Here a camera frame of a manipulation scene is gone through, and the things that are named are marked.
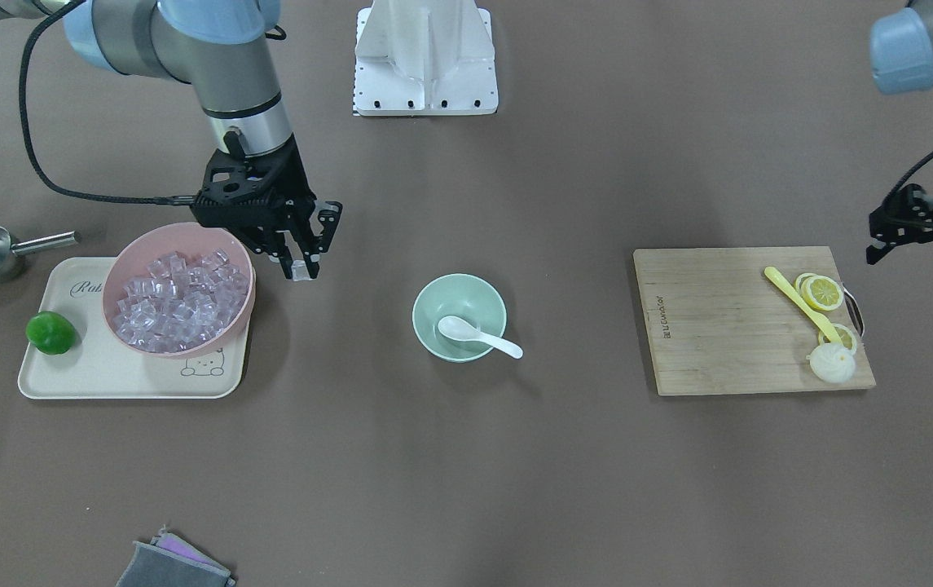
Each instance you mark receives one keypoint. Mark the clear ice cube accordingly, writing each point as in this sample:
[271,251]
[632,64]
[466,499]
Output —
[300,271]

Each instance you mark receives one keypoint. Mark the wooden cutting board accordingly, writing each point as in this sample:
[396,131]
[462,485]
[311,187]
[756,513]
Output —
[717,326]

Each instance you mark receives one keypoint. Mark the white garlic-shaped dumpling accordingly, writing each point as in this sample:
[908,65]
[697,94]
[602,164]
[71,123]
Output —
[832,363]

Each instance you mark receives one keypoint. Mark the white central column base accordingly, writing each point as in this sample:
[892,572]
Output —
[424,59]

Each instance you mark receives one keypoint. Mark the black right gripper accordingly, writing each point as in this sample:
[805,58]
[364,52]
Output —
[297,186]

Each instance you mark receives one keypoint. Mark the pink bowl of ice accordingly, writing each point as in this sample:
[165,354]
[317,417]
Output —
[179,292]

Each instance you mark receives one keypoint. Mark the grey and purple cloth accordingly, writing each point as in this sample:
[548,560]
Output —
[170,560]

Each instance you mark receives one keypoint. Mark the light green ceramic bowl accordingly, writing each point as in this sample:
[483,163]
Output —
[463,295]

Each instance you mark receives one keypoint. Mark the green lime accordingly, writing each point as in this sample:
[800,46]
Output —
[51,333]

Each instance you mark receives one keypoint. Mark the lemon slice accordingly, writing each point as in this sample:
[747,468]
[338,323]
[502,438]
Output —
[821,293]
[845,342]

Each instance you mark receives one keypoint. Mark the white ceramic spoon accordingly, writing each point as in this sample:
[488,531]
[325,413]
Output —
[455,327]

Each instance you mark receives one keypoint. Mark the beige plastic tray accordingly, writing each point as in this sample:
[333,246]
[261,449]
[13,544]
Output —
[99,366]

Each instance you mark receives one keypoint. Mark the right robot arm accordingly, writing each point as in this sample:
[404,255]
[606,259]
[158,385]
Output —
[219,48]

